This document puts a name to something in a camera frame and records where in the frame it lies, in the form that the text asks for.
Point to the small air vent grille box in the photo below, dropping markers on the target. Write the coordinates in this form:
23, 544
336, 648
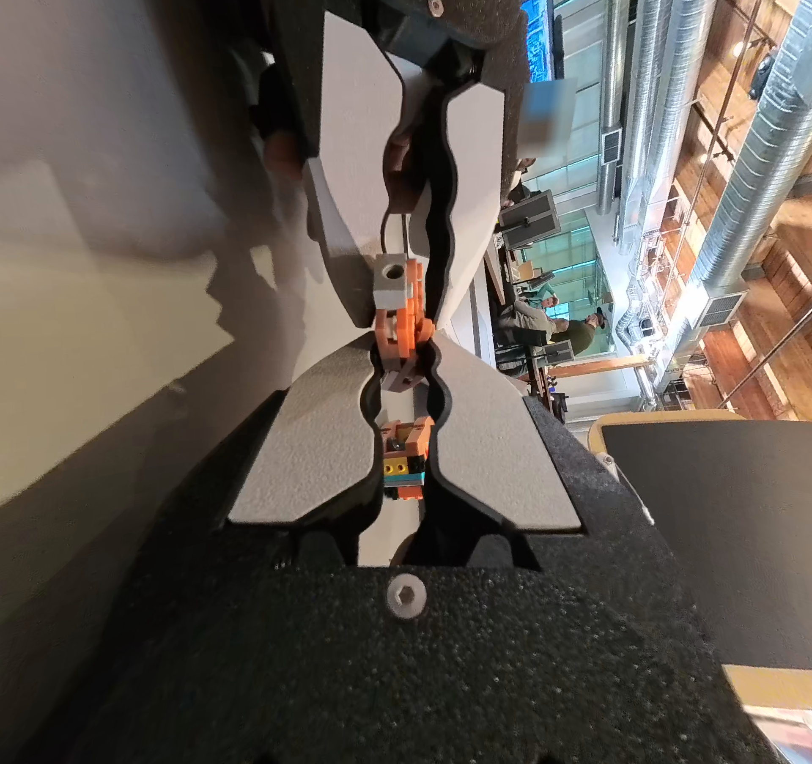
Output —
720, 310

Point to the black equipment case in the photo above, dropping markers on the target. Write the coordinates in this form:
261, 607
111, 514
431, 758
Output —
530, 222
558, 352

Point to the wall screen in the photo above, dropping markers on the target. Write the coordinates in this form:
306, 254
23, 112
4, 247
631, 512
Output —
539, 28

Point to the wooden-edged table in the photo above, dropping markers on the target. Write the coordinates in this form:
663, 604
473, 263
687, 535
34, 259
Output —
596, 366

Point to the orange brick plate assembly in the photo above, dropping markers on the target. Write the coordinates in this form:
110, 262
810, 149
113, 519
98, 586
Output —
388, 282

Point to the black panel with wooden rim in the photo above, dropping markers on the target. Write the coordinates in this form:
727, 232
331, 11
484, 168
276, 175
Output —
729, 523

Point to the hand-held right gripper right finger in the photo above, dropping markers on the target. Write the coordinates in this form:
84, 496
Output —
501, 453

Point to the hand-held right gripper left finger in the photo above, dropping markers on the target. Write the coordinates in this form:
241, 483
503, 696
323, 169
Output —
304, 453

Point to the person's left hand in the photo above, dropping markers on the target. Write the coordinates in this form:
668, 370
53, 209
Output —
280, 152

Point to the multicoloured brick model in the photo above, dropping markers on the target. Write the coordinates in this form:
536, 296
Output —
406, 459

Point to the silver spiral air duct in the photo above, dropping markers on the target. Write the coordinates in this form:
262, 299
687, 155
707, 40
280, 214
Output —
679, 28
618, 47
761, 142

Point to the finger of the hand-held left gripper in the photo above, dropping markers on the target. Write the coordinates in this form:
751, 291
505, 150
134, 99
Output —
352, 130
479, 161

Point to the grey desk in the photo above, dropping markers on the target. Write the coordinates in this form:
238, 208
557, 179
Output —
95, 307

